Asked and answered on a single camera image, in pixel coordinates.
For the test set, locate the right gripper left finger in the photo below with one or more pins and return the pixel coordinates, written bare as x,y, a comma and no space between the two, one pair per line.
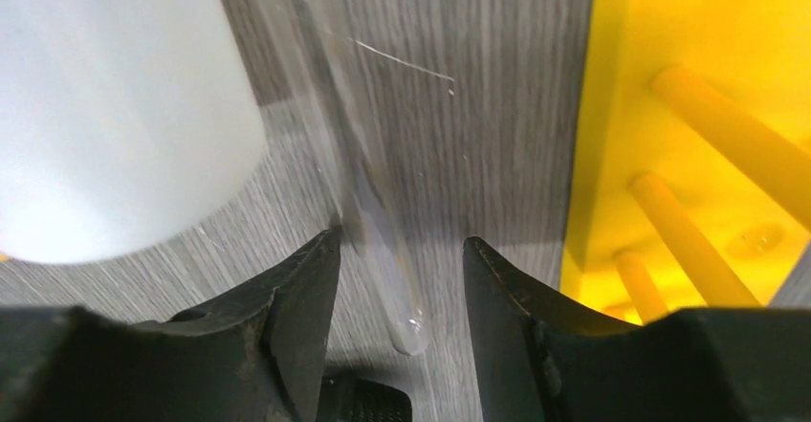
254,353

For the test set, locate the glass test tube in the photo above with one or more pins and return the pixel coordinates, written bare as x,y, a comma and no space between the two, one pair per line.
321,61

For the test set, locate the white wash bottle red cap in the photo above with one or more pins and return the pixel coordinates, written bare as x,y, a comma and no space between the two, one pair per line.
123,123

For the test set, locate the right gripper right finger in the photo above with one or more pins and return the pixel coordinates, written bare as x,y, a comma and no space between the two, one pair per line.
541,356

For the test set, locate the yellow test tube rack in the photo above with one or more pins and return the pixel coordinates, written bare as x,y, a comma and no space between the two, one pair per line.
691,181

